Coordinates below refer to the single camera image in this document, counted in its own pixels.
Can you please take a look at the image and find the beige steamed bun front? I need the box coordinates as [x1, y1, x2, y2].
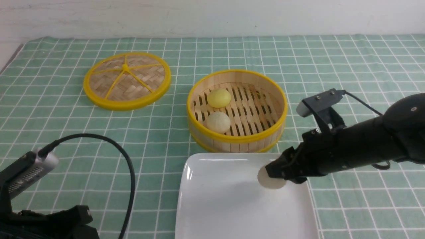
[205, 112, 231, 134]

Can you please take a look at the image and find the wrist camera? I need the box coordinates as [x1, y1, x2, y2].
[0, 150, 59, 214]
[296, 88, 346, 134]

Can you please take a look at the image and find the black right camera cable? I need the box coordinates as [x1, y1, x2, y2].
[344, 91, 385, 117]

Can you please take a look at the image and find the black left camera cable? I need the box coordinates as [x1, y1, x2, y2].
[38, 133, 136, 239]

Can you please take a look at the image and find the yellow-rimmed bamboo steamer basket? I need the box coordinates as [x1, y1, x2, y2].
[186, 69, 289, 153]

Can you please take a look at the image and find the black camera cable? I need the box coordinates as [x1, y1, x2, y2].
[344, 91, 385, 117]
[38, 133, 136, 239]

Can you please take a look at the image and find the white square plate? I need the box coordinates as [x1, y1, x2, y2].
[175, 153, 320, 239]

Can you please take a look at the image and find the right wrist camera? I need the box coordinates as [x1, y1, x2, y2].
[296, 88, 346, 134]

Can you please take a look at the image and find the green checkered tablecloth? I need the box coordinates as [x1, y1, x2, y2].
[0, 35, 425, 239]

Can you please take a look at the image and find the beige steamed bun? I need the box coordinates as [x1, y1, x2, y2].
[205, 112, 231, 134]
[257, 165, 287, 190]

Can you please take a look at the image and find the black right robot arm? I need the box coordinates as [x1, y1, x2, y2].
[265, 88, 425, 184]

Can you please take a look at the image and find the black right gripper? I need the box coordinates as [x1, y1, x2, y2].
[265, 128, 349, 184]

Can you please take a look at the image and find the yellow steamed bun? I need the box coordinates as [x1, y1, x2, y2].
[207, 88, 232, 108]

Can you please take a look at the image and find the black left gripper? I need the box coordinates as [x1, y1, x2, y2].
[0, 205, 99, 239]

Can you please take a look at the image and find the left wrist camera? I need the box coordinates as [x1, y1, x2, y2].
[0, 150, 59, 214]

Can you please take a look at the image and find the yellow-rimmed bamboo steamer lid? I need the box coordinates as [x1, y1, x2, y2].
[83, 52, 171, 111]

